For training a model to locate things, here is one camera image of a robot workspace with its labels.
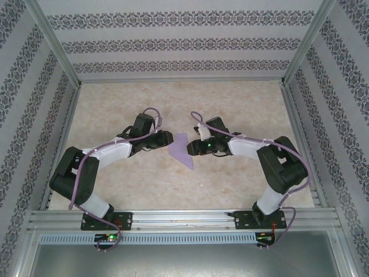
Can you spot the purple paper sheet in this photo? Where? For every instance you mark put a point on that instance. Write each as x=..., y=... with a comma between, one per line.
x=180, y=150

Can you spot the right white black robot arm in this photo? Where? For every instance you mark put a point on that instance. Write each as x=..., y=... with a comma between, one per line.
x=242, y=145

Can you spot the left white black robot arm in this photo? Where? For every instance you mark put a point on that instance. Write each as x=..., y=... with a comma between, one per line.
x=115, y=150

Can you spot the grey metal sheet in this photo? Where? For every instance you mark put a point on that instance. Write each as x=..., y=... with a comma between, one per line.
x=184, y=262

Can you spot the aluminium rear rail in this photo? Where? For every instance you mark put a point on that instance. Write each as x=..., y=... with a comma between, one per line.
x=181, y=80

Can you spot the aluminium mounting rail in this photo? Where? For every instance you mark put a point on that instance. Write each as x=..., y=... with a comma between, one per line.
x=178, y=217

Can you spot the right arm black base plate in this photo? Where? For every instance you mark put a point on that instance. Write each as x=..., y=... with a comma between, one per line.
x=242, y=220

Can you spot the aluminium side rail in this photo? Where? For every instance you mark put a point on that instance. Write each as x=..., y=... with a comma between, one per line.
x=303, y=144
x=62, y=141

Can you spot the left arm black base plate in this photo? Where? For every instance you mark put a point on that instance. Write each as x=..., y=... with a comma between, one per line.
x=127, y=220

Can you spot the aluminium frame post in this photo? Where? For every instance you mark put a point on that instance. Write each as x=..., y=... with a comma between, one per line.
x=53, y=43
x=307, y=43

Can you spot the aluminium frame bar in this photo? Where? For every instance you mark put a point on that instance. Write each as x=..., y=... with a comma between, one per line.
x=347, y=254
x=24, y=256

